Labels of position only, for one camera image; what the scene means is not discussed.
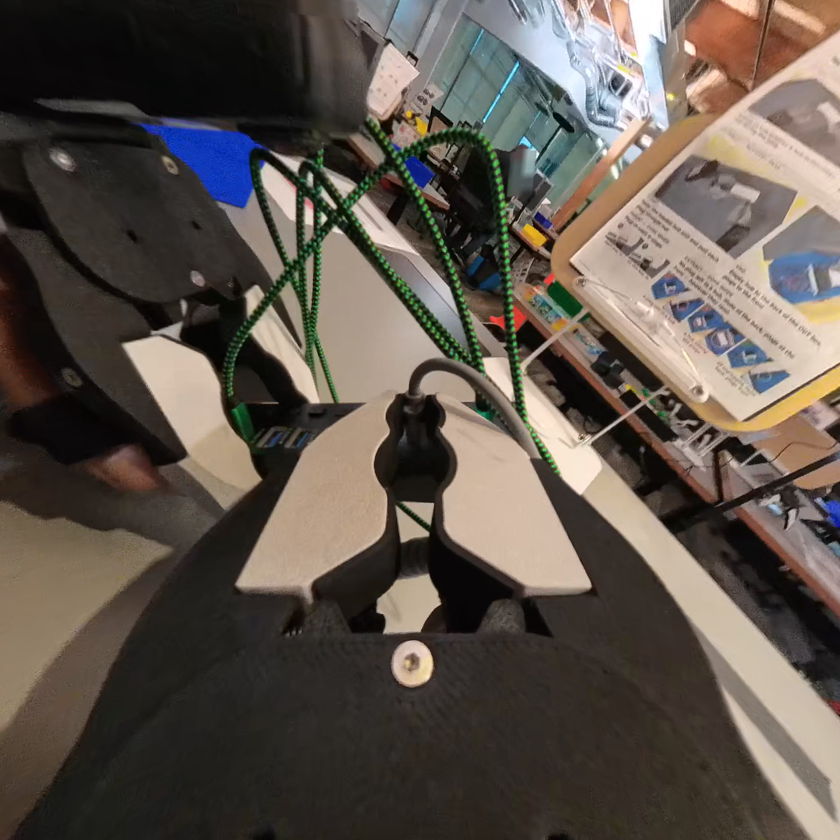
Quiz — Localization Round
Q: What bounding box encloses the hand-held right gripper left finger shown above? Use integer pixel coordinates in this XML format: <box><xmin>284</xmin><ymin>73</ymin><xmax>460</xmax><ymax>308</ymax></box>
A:
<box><xmin>234</xmin><ymin>392</ymin><xmax>403</xmax><ymax>601</ymax></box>

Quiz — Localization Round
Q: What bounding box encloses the green braided cable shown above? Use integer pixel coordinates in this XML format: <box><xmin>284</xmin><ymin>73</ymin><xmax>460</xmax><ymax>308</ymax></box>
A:
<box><xmin>223</xmin><ymin>118</ymin><xmax>562</xmax><ymax>532</ymax></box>

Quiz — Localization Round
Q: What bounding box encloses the grey desk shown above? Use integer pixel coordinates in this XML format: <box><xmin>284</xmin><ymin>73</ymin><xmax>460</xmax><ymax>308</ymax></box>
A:
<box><xmin>0</xmin><ymin>164</ymin><xmax>840</xmax><ymax>840</ymax></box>

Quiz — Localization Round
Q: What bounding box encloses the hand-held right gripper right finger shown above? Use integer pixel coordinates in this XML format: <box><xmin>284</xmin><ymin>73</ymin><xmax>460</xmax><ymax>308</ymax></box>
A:
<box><xmin>430</xmin><ymin>392</ymin><xmax>595</xmax><ymax>599</ymax></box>

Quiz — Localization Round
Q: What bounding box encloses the black box-shaped USB hub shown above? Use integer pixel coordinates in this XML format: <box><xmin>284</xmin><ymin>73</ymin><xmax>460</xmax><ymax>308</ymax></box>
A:
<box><xmin>246</xmin><ymin>402</ymin><xmax>519</xmax><ymax>500</ymax></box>

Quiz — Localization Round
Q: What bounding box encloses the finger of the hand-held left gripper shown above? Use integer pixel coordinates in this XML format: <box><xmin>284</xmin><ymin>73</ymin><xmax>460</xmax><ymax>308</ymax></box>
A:
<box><xmin>247</xmin><ymin>287</ymin><xmax>322</xmax><ymax>404</ymax></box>
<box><xmin>123</xmin><ymin>335</ymin><xmax>265</xmax><ymax>491</ymax></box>

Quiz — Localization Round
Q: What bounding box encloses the person's left hand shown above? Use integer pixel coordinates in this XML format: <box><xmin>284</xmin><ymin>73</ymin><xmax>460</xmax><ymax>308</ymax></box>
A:
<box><xmin>85</xmin><ymin>445</ymin><xmax>168</xmax><ymax>493</ymax></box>

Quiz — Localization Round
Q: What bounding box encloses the colourful toy box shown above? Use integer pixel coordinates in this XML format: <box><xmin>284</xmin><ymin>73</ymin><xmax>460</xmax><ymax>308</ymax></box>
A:
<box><xmin>525</xmin><ymin>289</ymin><xmax>572</xmax><ymax>332</ymax></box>

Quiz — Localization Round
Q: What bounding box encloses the illustrated instruction sheet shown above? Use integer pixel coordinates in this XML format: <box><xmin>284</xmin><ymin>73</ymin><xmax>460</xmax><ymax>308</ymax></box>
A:
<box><xmin>571</xmin><ymin>31</ymin><xmax>840</xmax><ymax>422</ymax></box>

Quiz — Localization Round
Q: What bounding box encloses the grey cable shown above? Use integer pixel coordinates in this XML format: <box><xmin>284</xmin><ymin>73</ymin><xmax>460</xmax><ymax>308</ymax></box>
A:
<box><xmin>394</xmin><ymin>357</ymin><xmax>542</xmax><ymax>578</ymax></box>

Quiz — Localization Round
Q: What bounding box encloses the blue storage bin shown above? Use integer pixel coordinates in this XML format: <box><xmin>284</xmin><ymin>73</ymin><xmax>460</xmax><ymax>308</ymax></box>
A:
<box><xmin>140</xmin><ymin>121</ymin><xmax>265</xmax><ymax>207</ymax></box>

